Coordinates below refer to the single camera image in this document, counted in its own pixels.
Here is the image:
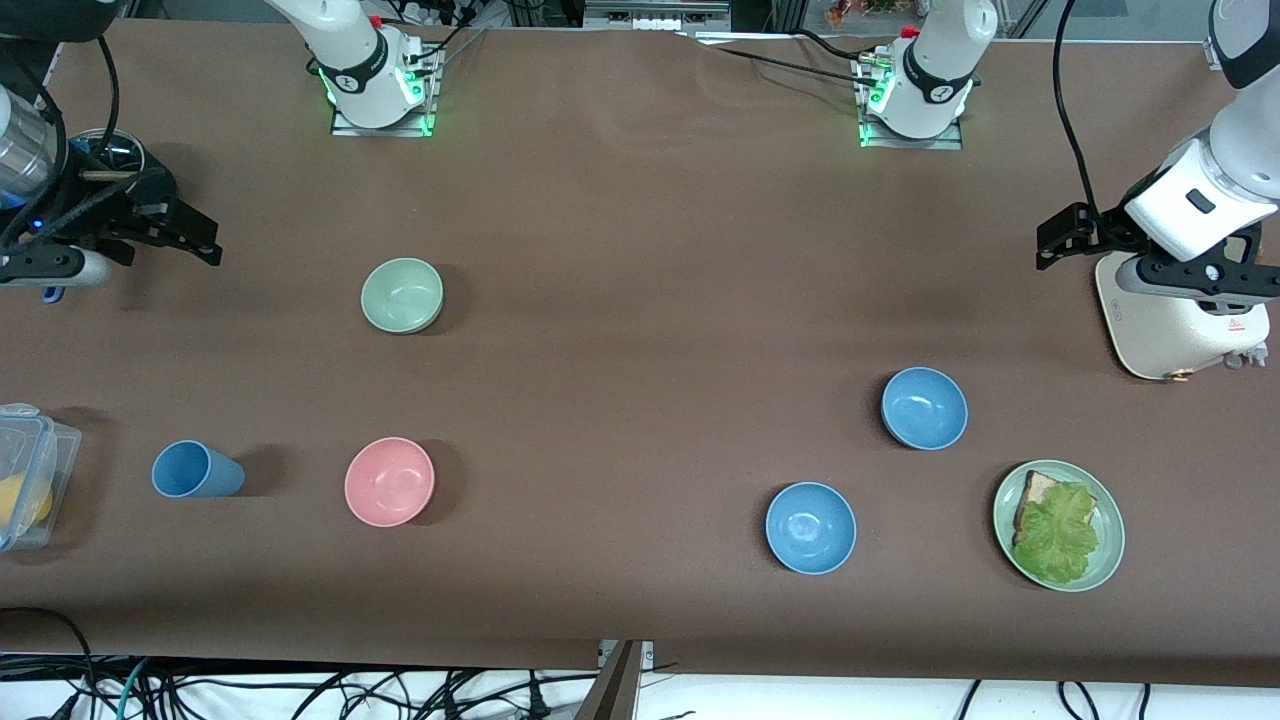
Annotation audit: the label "blue bowl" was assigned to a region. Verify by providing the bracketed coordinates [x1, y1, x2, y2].
[765, 482, 858, 576]
[881, 367, 969, 451]

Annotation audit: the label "pale green bowl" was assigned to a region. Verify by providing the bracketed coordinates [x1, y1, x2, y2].
[361, 258, 445, 335]

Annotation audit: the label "pink bowl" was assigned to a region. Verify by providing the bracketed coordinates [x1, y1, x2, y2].
[344, 437, 436, 528]

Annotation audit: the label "white toaster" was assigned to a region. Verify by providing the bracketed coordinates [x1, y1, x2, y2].
[1095, 250, 1271, 383]

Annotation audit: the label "clear plastic food container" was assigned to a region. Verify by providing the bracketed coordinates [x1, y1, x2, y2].
[0, 403, 83, 553]

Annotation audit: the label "blue cup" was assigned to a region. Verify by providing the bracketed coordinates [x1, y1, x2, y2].
[151, 440, 246, 499]

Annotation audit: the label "bread slice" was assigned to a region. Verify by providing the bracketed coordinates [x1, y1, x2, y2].
[1013, 470, 1069, 546]

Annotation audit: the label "yellow fruit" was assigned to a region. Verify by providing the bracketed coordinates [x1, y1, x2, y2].
[0, 473, 53, 531]

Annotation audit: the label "colourful plastic items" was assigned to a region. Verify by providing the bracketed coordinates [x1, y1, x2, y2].
[825, 0, 926, 26]

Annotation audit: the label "pale green plate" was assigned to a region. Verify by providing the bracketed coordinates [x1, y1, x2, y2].
[993, 460, 1126, 593]

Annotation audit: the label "green lettuce leaf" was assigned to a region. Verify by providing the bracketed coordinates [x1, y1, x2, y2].
[1012, 482, 1101, 586]

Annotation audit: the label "white power strip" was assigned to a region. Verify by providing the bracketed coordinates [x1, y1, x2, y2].
[395, 0, 471, 26]

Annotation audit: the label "brown table cover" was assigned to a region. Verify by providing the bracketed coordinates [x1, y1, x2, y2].
[0, 20, 1280, 689]

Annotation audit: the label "black pot blue handle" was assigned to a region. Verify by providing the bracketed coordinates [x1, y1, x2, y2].
[42, 128, 178, 304]

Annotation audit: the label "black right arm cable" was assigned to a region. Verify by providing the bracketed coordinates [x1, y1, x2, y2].
[95, 35, 123, 191]

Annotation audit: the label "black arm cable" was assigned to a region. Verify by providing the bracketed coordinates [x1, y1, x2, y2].
[95, 35, 123, 191]
[1052, 0, 1106, 226]

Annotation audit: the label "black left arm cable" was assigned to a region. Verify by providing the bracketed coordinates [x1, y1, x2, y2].
[1052, 0, 1106, 226]

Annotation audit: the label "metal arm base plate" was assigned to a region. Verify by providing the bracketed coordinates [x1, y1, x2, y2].
[858, 55, 966, 151]
[330, 45, 438, 138]

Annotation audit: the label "teal cable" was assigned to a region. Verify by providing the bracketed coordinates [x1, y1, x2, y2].
[118, 655, 151, 720]

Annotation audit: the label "aluminium frame beam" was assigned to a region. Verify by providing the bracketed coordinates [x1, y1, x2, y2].
[585, 0, 731, 33]

